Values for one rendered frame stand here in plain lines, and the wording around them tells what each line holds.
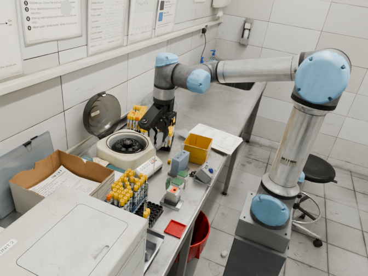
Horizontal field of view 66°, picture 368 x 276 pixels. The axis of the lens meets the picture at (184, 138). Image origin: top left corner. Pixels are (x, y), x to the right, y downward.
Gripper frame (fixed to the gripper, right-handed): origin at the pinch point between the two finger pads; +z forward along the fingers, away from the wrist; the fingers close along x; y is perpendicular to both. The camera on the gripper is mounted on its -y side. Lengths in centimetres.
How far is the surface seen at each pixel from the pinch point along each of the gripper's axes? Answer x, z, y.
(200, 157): -4.4, 20.9, 35.3
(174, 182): -6.3, 19.0, 7.7
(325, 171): -65, 48, 117
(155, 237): -15.6, 21.8, -19.0
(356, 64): -61, -3, 253
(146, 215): -10.4, 15.2, -18.1
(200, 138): 2.2, 17.6, 46.7
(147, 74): 59, 1, 72
